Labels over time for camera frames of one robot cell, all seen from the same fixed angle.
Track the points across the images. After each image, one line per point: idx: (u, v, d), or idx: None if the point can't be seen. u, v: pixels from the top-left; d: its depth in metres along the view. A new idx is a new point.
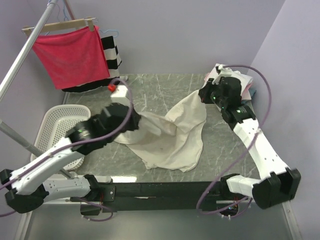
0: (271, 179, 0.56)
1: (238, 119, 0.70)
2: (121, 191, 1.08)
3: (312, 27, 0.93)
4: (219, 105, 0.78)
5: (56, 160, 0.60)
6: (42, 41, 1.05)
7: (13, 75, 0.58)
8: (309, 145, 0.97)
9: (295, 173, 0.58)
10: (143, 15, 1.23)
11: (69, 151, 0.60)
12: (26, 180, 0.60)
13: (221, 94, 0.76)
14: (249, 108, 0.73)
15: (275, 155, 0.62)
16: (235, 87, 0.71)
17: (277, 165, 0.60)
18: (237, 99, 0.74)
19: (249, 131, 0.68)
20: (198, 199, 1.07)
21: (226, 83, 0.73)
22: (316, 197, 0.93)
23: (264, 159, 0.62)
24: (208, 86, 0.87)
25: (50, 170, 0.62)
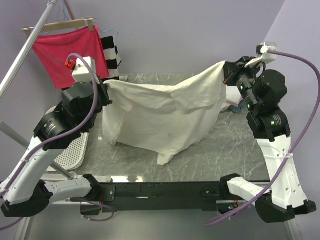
0: (287, 215, 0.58)
1: (270, 136, 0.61)
2: (121, 191, 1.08)
3: (312, 27, 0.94)
4: (248, 100, 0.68)
5: (33, 163, 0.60)
6: (42, 40, 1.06)
7: (13, 75, 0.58)
8: (310, 145, 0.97)
9: (311, 207, 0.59)
10: (143, 15, 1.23)
11: (42, 151, 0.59)
12: (14, 189, 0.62)
13: (255, 92, 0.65)
14: (285, 119, 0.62)
15: (298, 187, 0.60)
16: (276, 95, 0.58)
17: (297, 197, 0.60)
18: (273, 106, 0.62)
19: (278, 154, 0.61)
20: (198, 199, 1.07)
21: (267, 84, 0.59)
22: (316, 196, 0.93)
23: (286, 191, 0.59)
24: (239, 69, 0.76)
25: (32, 174, 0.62)
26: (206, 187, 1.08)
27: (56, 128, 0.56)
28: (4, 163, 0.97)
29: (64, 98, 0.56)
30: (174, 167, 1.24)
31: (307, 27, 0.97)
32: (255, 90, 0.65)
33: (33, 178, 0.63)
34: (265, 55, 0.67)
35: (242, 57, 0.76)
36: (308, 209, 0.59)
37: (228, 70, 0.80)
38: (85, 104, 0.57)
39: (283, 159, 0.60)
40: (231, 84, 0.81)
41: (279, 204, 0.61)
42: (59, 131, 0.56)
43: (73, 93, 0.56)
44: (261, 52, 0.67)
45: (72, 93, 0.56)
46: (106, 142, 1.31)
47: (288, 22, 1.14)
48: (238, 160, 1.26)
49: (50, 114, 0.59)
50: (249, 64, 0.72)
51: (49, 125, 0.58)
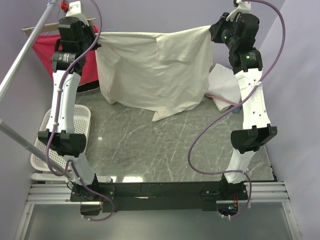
0: (250, 132, 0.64)
1: (244, 67, 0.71)
2: (121, 191, 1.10)
3: (309, 27, 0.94)
4: (229, 44, 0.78)
5: (68, 89, 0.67)
6: (42, 41, 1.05)
7: (13, 75, 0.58)
8: (308, 145, 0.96)
9: (272, 130, 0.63)
10: (142, 15, 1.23)
11: (70, 76, 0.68)
12: (64, 118, 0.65)
13: (234, 33, 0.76)
14: (259, 56, 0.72)
15: (263, 111, 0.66)
16: (250, 28, 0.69)
17: (260, 119, 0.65)
18: (250, 43, 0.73)
19: (250, 84, 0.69)
20: (198, 199, 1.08)
21: (243, 21, 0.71)
22: (315, 196, 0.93)
23: (252, 114, 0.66)
24: (221, 23, 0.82)
25: (71, 101, 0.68)
26: (206, 187, 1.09)
27: (71, 55, 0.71)
28: (4, 163, 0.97)
29: (60, 30, 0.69)
30: (174, 167, 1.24)
31: (303, 27, 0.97)
32: (234, 32, 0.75)
33: (72, 106, 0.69)
34: (240, 5, 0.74)
35: (223, 12, 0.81)
36: (272, 131, 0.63)
37: (214, 29, 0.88)
38: (78, 29, 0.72)
39: (253, 87, 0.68)
40: (217, 40, 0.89)
41: (246, 127, 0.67)
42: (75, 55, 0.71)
43: (64, 23, 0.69)
44: (237, 3, 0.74)
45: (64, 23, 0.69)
46: (106, 142, 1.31)
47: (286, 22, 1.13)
48: None
49: (55, 53, 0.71)
50: (229, 17, 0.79)
51: (61, 58, 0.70)
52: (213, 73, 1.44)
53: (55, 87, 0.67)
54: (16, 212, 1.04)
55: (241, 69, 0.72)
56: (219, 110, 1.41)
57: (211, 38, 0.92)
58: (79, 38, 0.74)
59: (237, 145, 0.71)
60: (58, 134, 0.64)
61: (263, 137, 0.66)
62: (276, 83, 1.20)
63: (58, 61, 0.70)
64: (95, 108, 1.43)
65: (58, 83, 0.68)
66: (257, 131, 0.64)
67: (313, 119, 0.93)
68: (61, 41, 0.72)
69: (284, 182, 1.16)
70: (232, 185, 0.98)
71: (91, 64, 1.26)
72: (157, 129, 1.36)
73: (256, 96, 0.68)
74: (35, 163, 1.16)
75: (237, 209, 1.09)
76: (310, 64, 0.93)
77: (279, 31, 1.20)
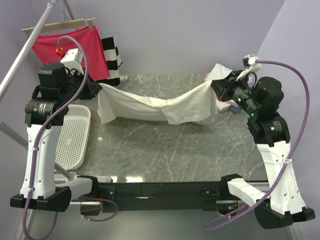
0: (284, 220, 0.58)
1: (269, 141, 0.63)
2: (121, 191, 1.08)
3: (310, 27, 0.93)
4: (248, 111, 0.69)
5: (44, 147, 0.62)
6: (42, 40, 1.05)
7: (13, 76, 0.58)
8: (309, 145, 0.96)
9: (310, 215, 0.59)
10: (142, 15, 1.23)
11: (47, 130, 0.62)
12: (39, 183, 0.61)
13: (253, 97, 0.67)
14: (284, 125, 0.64)
15: (296, 193, 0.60)
16: (274, 98, 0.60)
17: (295, 203, 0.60)
18: (273, 110, 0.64)
19: (276, 160, 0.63)
20: (198, 199, 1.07)
21: (264, 89, 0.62)
22: (315, 197, 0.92)
23: (284, 196, 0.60)
24: (232, 83, 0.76)
25: (49, 159, 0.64)
26: (206, 187, 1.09)
27: (48, 106, 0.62)
28: (4, 163, 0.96)
29: (40, 76, 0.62)
30: (174, 167, 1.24)
31: (305, 27, 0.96)
32: (253, 97, 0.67)
33: (49, 165, 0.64)
34: (253, 66, 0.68)
35: (231, 72, 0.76)
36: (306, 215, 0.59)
37: (221, 88, 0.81)
38: (63, 76, 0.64)
39: (283, 164, 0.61)
40: (226, 98, 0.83)
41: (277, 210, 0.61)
42: (53, 105, 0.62)
43: (45, 68, 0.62)
44: (249, 64, 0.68)
45: (46, 69, 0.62)
46: (106, 142, 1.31)
47: (287, 21, 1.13)
48: (238, 160, 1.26)
49: (32, 101, 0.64)
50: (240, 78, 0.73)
51: (37, 109, 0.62)
52: (212, 75, 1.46)
53: (30, 146, 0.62)
54: (16, 213, 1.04)
55: (266, 142, 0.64)
56: (219, 110, 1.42)
57: (219, 98, 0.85)
58: (63, 85, 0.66)
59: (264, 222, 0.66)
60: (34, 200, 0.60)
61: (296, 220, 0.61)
62: None
63: (32, 113, 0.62)
64: (95, 108, 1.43)
65: (33, 140, 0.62)
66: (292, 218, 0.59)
67: (315, 119, 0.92)
68: (41, 88, 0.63)
69: None
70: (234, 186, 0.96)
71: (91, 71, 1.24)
72: (157, 129, 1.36)
73: (286, 177, 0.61)
74: None
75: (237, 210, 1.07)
76: (311, 64, 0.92)
77: (279, 30, 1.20)
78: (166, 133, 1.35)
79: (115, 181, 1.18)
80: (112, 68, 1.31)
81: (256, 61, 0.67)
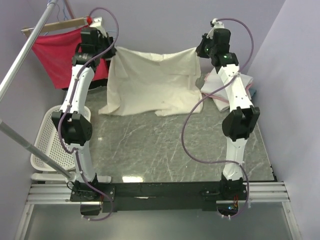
0: (236, 111, 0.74)
1: (223, 63, 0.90)
2: (121, 191, 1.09)
3: (311, 26, 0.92)
4: (211, 54, 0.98)
5: (83, 79, 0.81)
6: (42, 41, 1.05)
7: (13, 75, 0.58)
8: (308, 145, 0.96)
9: (255, 109, 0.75)
10: (142, 14, 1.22)
11: (87, 69, 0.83)
12: (76, 102, 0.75)
13: (213, 42, 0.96)
14: (234, 56, 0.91)
15: (244, 95, 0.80)
16: (223, 35, 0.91)
17: (244, 102, 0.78)
18: (225, 47, 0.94)
19: (230, 75, 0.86)
20: (198, 199, 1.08)
21: (217, 31, 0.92)
22: (316, 197, 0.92)
23: (236, 98, 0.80)
24: (204, 39, 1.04)
25: (84, 90, 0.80)
26: (206, 187, 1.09)
27: (89, 56, 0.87)
28: (4, 162, 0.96)
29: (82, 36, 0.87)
30: (175, 167, 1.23)
31: (305, 26, 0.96)
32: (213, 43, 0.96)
33: (84, 93, 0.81)
34: (216, 24, 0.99)
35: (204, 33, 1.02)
36: (253, 111, 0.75)
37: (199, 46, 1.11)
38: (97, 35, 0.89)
39: (233, 76, 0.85)
40: (202, 54, 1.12)
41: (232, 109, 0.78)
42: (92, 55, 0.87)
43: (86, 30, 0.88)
44: (213, 23, 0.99)
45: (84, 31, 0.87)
46: (106, 142, 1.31)
47: (287, 21, 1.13)
48: None
49: (76, 54, 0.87)
50: (208, 36, 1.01)
51: (81, 57, 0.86)
52: (213, 75, 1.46)
53: (73, 77, 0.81)
54: (16, 212, 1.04)
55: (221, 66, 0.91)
56: (219, 110, 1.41)
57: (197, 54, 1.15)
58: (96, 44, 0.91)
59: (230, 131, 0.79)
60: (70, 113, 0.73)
61: (250, 117, 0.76)
62: (278, 84, 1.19)
63: (78, 59, 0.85)
64: (95, 108, 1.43)
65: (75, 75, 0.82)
66: (242, 111, 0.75)
67: (314, 118, 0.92)
68: (81, 45, 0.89)
69: (284, 182, 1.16)
70: (232, 185, 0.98)
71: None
72: (157, 129, 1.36)
73: (237, 85, 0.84)
74: (35, 163, 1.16)
75: (237, 209, 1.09)
76: (312, 63, 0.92)
77: (280, 29, 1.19)
78: (166, 133, 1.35)
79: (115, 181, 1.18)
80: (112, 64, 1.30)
81: (217, 21, 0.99)
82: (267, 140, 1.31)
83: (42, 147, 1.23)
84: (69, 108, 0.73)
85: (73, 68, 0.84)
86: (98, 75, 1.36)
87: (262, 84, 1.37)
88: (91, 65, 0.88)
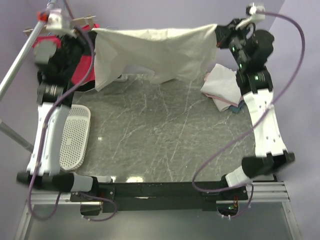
0: (265, 160, 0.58)
1: (253, 89, 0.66)
2: (121, 191, 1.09)
3: (310, 26, 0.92)
4: (238, 60, 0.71)
5: (53, 125, 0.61)
6: (43, 41, 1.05)
7: (13, 75, 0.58)
8: (308, 144, 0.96)
9: (290, 156, 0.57)
10: (142, 15, 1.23)
11: (58, 110, 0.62)
12: (47, 158, 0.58)
13: (245, 48, 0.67)
14: (269, 76, 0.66)
15: (277, 135, 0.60)
16: (264, 50, 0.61)
17: (276, 145, 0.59)
18: (261, 62, 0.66)
19: (259, 106, 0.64)
20: (198, 199, 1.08)
21: (256, 42, 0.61)
22: (316, 197, 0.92)
23: (266, 139, 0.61)
24: (231, 31, 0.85)
25: (56, 138, 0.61)
26: (205, 187, 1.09)
27: (58, 90, 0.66)
28: (4, 163, 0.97)
29: (38, 65, 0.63)
30: (174, 167, 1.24)
31: (304, 26, 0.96)
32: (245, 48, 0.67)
33: (58, 141, 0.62)
34: (253, 16, 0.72)
35: (233, 20, 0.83)
36: (287, 159, 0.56)
37: (221, 35, 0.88)
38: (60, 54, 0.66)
39: (265, 109, 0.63)
40: (223, 47, 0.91)
41: (259, 154, 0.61)
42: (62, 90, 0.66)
43: (41, 55, 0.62)
44: (250, 14, 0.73)
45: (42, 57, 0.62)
46: (106, 142, 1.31)
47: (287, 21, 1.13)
48: (238, 160, 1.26)
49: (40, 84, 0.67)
50: (242, 26, 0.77)
51: (49, 90, 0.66)
52: (213, 74, 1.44)
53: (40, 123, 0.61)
54: (16, 213, 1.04)
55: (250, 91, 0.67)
56: (219, 110, 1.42)
57: (218, 45, 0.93)
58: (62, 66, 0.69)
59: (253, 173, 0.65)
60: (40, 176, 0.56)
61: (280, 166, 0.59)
62: (277, 84, 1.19)
63: (44, 93, 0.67)
64: (95, 108, 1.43)
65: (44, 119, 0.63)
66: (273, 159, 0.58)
67: (314, 118, 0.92)
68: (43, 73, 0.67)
69: (284, 182, 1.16)
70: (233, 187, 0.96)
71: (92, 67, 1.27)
72: (157, 129, 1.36)
73: (269, 121, 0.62)
74: None
75: (237, 209, 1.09)
76: (312, 63, 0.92)
77: (279, 29, 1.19)
78: (166, 133, 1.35)
79: (115, 181, 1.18)
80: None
81: (258, 12, 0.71)
82: None
83: None
84: (37, 170, 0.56)
85: (39, 109, 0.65)
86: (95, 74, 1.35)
87: None
88: (65, 102, 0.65)
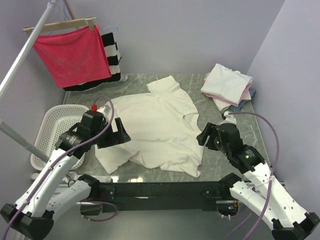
0: (296, 232, 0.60)
1: (249, 167, 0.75)
2: (121, 191, 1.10)
3: (312, 27, 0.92)
4: (223, 150, 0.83)
5: (58, 169, 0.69)
6: (43, 40, 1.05)
7: (13, 76, 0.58)
8: (309, 146, 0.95)
9: (314, 218, 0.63)
10: (141, 15, 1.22)
11: (67, 158, 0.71)
12: (36, 199, 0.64)
13: (221, 141, 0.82)
14: (255, 151, 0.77)
15: (292, 202, 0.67)
16: (233, 135, 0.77)
17: (297, 212, 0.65)
18: (239, 144, 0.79)
19: (263, 180, 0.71)
20: (198, 199, 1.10)
21: (224, 131, 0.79)
22: (316, 198, 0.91)
23: (284, 208, 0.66)
24: (209, 129, 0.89)
25: (55, 183, 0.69)
26: (206, 187, 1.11)
27: (77, 139, 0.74)
28: (4, 163, 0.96)
29: (83, 117, 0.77)
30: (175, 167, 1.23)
31: (305, 27, 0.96)
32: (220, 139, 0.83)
33: (54, 187, 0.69)
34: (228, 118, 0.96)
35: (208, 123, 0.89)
36: (313, 220, 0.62)
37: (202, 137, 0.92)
38: (98, 123, 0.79)
39: (268, 182, 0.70)
40: (212, 147, 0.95)
41: (286, 224, 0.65)
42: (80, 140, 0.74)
43: (88, 113, 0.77)
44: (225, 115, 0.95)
45: (89, 113, 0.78)
46: None
47: (286, 22, 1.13)
48: None
49: (65, 133, 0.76)
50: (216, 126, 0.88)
51: (69, 139, 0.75)
52: (212, 76, 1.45)
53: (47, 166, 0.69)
54: None
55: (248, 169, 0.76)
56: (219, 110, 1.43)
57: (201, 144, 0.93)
58: (94, 129, 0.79)
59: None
60: (22, 214, 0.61)
61: (309, 229, 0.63)
62: (278, 84, 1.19)
63: (64, 140, 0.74)
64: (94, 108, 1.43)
65: (53, 160, 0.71)
66: (301, 227, 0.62)
67: (315, 119, 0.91)
68: (78, 125, 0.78)
69: (284, 182, 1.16)
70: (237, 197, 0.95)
71: (91, 69, 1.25)
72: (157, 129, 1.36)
73: (276, 192, 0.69)
74: (35, 163, 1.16)
75: (237, 210, 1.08)
76: (313, 64, 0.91)
77: (279, 30, 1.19)
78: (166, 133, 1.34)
79: (115, 182, 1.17)
80: (114, 63, 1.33)
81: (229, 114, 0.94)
82: (267, 139, 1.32)
83: (42, 147, 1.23)
84: (23, 208, 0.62)
85: (54, 151, 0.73)
86: (98, 77, 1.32)
87: (262, 84, 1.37)
88: (76, 151, 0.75)
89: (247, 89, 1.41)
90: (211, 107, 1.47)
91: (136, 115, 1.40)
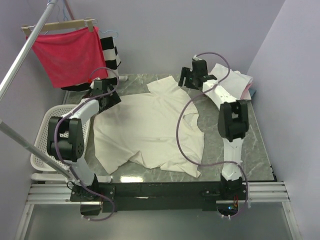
0: (224, 105, 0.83)
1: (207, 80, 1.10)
2: (121, 191, 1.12)
3: (312, 26, 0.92)
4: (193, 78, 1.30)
5: (90, 105, 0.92)
6: (41, 40, 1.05)
7: (13, 76, 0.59)
8: (309, 145, 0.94)
9: (242, 101, 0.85)
10: (141, 14, 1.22)
11: (93, 102, 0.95)
12: (77, 114, 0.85)
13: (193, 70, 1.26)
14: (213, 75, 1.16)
15: (228, 95, 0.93)
16: (201, 62, 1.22)
17: (229, 98, 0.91)
18: (204, 72, 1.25)
19: (211, 85, 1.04)
20: (198, 199, 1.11)
21: (194, 61, 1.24)
22: (317, 198, 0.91)
23: (220, 97, 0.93)
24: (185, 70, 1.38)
25: (86, 112, 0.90)
26: (206, 187, 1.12)
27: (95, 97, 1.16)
28: (4, 162, 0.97)
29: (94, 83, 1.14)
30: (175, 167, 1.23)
31: (306, 26, 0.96)
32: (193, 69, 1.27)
33: (85, 115, 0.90)
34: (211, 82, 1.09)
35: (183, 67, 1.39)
36: (240, 103, 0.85)
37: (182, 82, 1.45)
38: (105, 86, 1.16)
39: (213, 85, 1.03)
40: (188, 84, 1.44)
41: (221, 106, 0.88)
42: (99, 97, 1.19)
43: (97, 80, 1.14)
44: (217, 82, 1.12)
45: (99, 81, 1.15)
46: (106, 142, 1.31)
47: (286, 22, 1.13)
48: None
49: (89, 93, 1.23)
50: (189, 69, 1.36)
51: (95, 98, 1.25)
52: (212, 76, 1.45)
53: (82, 102, 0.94)
54: (16, 211, 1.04)
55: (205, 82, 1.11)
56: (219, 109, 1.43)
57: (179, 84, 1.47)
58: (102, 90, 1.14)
59: (227, 131, 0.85)
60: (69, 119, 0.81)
61: (241, 114, 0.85)
62: (278, 84, 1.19)
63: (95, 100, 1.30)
64: None
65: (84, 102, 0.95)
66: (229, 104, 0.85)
67: (315, 118, 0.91)
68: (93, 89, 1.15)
69: (284, 182, 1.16)
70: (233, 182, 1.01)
71: (88, 70, 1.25)
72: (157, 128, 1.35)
73: (218, 91, 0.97)
74: (35, 163, 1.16)
75: (237, 209, 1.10)
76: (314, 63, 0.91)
77: (280, 29, 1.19)
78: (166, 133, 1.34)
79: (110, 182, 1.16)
80: (113, 68, 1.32)
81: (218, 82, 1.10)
82: (267, 139, 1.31)
83: (43, 147, 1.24)
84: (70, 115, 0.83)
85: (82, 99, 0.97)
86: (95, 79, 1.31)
87: (262, 84, 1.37)
88: None
89: (247, 89, 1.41)
90: (211, 107, 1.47)
91: (136, 115, 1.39)
